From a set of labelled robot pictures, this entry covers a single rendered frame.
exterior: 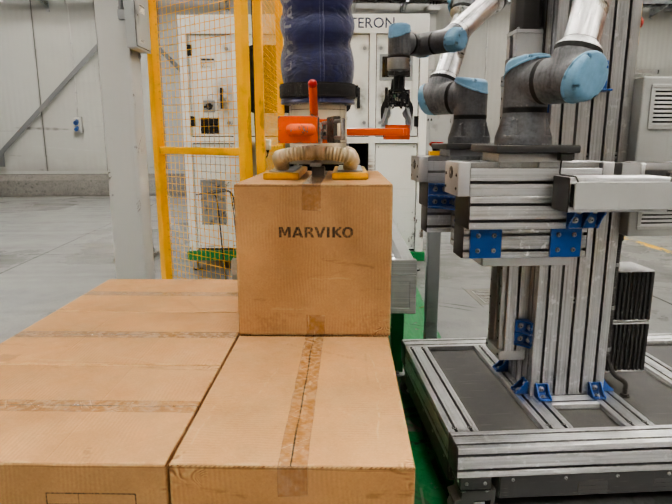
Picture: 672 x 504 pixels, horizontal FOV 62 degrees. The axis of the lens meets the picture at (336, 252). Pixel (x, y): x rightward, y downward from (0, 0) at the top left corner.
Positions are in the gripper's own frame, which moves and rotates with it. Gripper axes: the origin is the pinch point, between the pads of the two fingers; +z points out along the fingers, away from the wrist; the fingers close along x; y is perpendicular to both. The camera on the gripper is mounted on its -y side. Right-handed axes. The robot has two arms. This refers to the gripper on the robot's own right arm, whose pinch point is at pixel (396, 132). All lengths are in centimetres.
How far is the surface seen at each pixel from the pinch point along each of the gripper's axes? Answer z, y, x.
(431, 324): 91, -60, 25
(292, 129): 1, 95, -28
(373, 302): 44, 60, -11
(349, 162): 9, 48, -17
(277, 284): 40, 60, -36
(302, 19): -29, 39, -30
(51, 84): -96, -846, -548
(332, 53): -20.4, 39.1, -21.8
